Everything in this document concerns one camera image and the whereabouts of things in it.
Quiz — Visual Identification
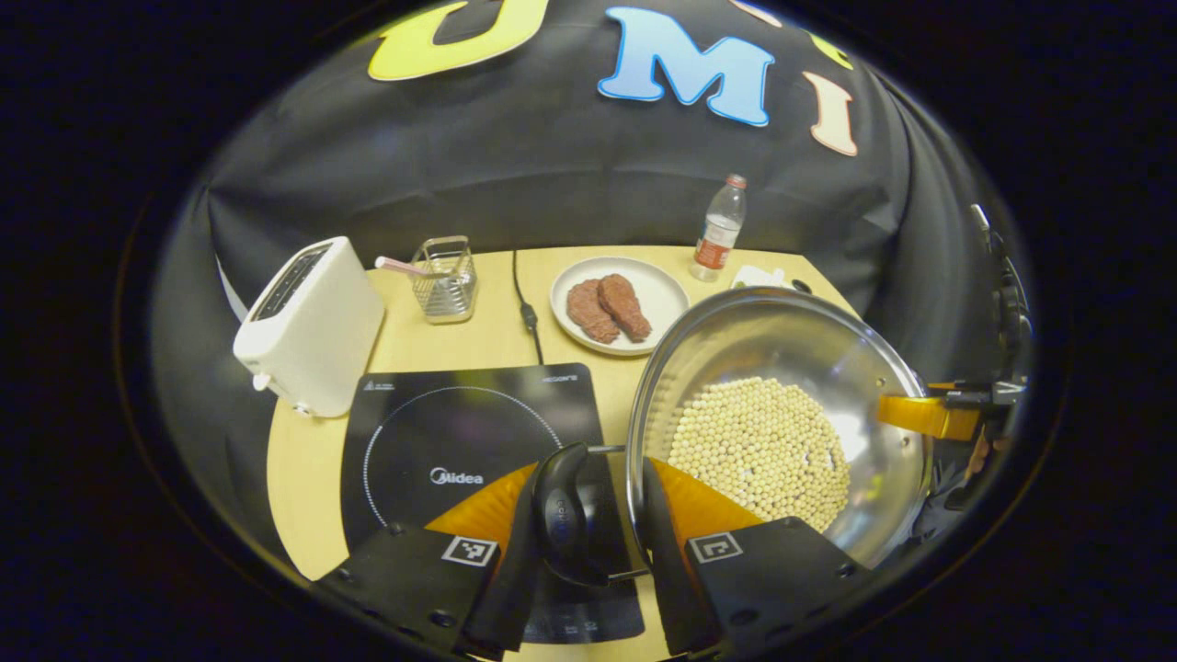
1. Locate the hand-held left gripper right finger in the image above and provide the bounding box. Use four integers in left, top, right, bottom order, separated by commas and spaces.
638, 456, 875, 656

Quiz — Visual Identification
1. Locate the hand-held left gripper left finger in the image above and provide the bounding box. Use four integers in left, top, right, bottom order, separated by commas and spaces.
326, 459, 554, 659

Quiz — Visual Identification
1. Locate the steel pot with black handle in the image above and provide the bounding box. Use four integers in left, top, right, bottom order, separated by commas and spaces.
532, 286, 935, 590

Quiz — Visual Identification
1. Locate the black induction cooktop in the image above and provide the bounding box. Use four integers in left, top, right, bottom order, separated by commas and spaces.
339, 362, 646, 645

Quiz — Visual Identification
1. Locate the pile of soybeans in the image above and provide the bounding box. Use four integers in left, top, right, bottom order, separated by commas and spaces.
667, 375, 852, 535

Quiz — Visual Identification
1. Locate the small white sauce dish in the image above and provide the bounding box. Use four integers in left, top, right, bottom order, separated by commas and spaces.
731, 264, 791, 292

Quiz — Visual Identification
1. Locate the clear plastic water bottle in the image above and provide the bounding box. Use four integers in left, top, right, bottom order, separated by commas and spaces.
689, 173, 748, 283

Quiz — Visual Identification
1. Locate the brown meat piece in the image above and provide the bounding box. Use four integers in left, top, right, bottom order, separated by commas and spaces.
566, 279, 623, 347
598, 273, 654, 344

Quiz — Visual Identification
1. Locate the white round plate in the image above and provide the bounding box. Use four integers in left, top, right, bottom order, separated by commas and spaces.
549, 256, 691, 358

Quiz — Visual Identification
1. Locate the white toaster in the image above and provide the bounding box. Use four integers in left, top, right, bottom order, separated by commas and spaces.
232, 235, 386, 420

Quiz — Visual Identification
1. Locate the black power cable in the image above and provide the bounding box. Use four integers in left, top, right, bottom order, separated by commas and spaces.
509, 247, 546, 366

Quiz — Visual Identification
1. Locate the metal wire utensil holder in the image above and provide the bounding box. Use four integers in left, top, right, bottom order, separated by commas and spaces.
408, 234, 480, 325

